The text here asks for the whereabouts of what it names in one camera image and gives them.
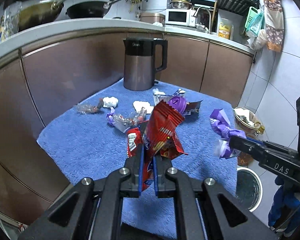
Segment purple candy wrapper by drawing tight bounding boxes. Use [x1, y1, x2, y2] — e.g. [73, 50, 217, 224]
[209, 109, 247, 159]

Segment red snack bag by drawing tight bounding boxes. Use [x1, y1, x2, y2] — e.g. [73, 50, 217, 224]
[126, 101, 185, 191]

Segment beige trash bin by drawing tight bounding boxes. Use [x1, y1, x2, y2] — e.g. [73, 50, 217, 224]
[233, 107, 264, 138]

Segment round metal trash bin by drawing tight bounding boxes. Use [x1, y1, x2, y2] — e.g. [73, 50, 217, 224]
[236, 167, 263, 212]

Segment brown kitchen cabinets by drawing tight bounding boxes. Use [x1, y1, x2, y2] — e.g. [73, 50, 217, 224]
[0, 28, 254, 224]

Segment blue gloved right hand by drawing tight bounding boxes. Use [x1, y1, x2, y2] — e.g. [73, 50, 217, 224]
[268, 177, 300, 233]

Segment blue towel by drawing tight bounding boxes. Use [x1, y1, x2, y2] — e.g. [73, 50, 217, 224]
[36, 77, 239, 239]

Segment dark brown snack wrapper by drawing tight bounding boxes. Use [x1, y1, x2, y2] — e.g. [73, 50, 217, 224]
[183, 100, 202, 116]

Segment purple silver wrapper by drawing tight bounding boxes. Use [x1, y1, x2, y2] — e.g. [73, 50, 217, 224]
[107, 107, 147, 133]

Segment small purple wrapper ball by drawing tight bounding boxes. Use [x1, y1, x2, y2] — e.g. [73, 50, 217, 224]
[167, 96, 187, 114]

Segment white silver torn packet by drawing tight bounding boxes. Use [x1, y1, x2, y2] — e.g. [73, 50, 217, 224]
[153, 88, 186, 105]

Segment flat white tissue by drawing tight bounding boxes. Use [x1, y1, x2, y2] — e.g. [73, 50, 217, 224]
[133, 101, 154, 114]

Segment crumpled white tissue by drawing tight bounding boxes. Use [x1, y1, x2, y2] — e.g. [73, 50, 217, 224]
[102, 96, 119, 108]

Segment clear plastic wrapper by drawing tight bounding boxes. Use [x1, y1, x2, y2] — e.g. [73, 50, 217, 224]
[74, 99, 103, 114]

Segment twisted white tissue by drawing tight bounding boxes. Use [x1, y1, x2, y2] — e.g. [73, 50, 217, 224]
[153, 88, 166, 96]

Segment yellow detergent bottle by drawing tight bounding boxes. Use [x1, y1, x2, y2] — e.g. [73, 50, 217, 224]
[218, 22, 232, 40]

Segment green plastic basket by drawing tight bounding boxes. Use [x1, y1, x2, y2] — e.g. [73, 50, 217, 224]
[244, 7, 264, 38]

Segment brown electric kettle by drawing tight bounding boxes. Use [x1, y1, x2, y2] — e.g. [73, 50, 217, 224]
[123, 37, 168, 91]

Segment floral apron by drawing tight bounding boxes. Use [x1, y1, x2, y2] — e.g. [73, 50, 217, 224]
[263, 0, 285, 53]

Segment white microwave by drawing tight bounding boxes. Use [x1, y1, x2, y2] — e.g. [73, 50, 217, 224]
[165, 9, 196, 27]

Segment chrome faucet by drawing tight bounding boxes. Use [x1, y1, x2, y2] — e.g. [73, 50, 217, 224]
[193, 6, 212, 34]

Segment steel pot with lid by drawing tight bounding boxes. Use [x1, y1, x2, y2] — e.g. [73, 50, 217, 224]
[170, 0, 192, 10]

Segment brown rice cooker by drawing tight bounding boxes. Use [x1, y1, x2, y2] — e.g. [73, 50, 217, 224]
[140, 12, 165, 24]

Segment black frying pan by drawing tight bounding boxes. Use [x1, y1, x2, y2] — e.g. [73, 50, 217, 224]
[65, 0, 121, 19]

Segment brass wok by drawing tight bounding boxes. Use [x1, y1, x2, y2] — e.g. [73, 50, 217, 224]
[18, 0, 66, 32]

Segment glass jar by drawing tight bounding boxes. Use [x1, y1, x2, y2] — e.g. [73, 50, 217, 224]
[4, 1, 22, 39]

